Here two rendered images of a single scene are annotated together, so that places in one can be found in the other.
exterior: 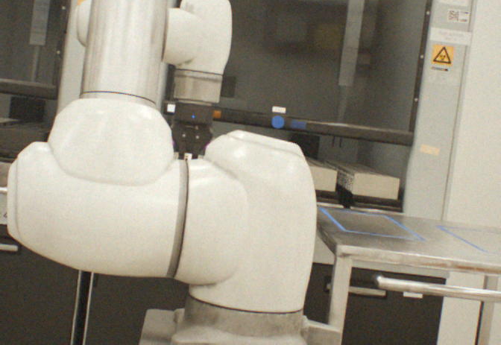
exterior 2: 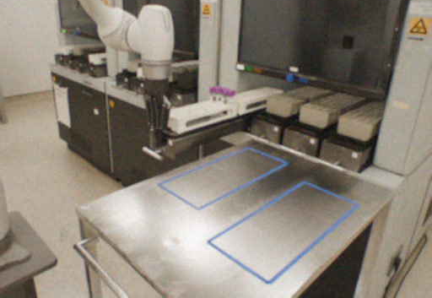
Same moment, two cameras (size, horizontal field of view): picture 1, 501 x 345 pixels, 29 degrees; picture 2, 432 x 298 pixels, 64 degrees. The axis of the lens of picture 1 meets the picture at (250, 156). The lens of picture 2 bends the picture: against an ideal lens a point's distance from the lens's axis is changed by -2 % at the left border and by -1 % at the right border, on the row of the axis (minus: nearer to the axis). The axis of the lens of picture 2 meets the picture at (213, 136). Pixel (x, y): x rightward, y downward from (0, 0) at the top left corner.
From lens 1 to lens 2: 1.49 m
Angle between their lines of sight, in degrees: 49
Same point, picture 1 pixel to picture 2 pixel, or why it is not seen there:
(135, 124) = not seen: outside the picture
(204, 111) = (152, 84)
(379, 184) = (356, 126)
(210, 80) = (150, 66)
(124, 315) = not seen: hidden behind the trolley
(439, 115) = (411, 78)
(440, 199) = (407, 144)
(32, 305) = (184, 159)
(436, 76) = (411, 45)
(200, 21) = (139, 28)
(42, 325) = not seen: hidden behind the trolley
